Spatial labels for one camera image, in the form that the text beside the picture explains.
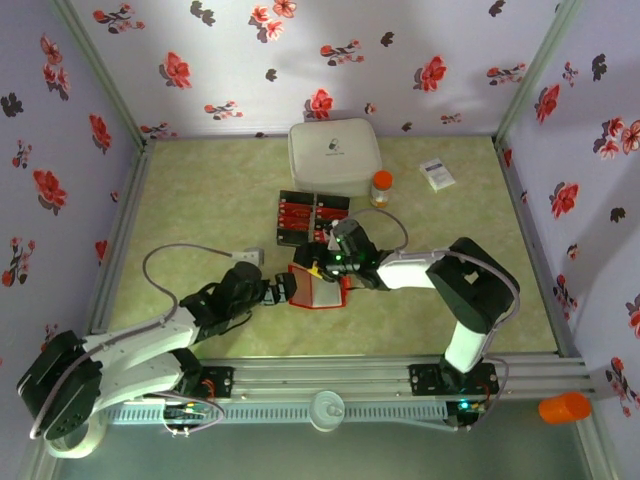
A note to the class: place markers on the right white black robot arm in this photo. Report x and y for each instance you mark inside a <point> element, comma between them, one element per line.
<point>475,285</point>

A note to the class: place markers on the aluminium frame post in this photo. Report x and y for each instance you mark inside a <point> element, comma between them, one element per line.
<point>102,75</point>
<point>597,450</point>
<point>37,465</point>
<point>535,75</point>

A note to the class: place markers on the clear acrylic card tray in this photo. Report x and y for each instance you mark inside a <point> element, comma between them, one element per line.
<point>313,222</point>

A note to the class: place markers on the white plastic lidded box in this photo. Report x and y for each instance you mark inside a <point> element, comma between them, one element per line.
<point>332,157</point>

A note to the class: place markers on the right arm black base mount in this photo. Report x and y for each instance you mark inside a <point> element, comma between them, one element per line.
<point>425,379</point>

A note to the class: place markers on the red card holder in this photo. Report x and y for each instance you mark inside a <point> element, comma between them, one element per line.
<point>320,295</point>

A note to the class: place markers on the white blue medicine box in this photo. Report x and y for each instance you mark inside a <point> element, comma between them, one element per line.
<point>437,174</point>

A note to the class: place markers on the orange plastic cup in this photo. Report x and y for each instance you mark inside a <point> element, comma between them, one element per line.
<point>565,408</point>

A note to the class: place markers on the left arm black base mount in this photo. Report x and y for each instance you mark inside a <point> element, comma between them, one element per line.
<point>220,381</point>

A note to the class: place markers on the orange-capped pill bottle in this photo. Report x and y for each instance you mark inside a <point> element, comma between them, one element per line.
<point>381,190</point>

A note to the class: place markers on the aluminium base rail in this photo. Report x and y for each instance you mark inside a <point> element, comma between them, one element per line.
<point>320,375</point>

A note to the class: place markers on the aluminium side rail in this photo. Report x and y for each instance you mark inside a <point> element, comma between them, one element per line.
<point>517,200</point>
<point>131,200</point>

